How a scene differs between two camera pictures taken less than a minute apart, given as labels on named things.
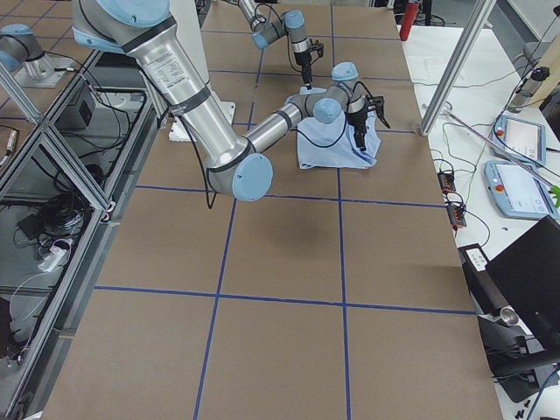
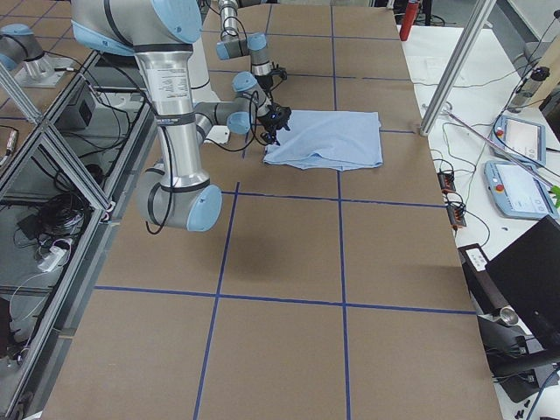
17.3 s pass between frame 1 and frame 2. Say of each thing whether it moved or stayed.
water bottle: stayed
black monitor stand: stayed
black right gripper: moved
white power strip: stayed
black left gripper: moved
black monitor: stayed
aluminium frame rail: stayed
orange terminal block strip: stayed
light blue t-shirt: moved
